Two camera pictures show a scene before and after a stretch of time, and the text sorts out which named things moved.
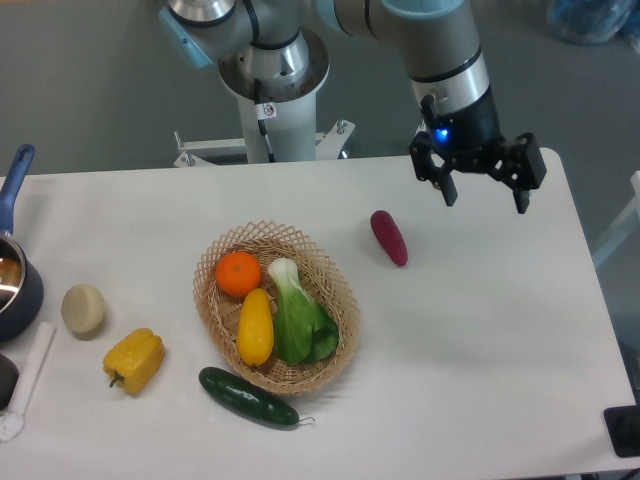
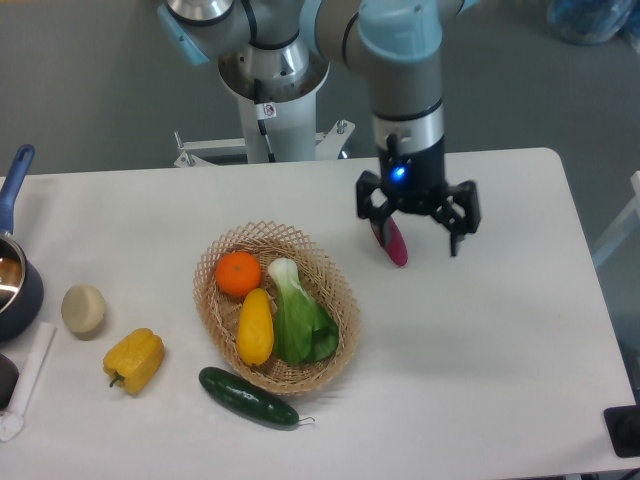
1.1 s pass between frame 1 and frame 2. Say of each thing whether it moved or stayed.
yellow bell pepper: stayed
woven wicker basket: stayed
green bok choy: stayed
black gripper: moved
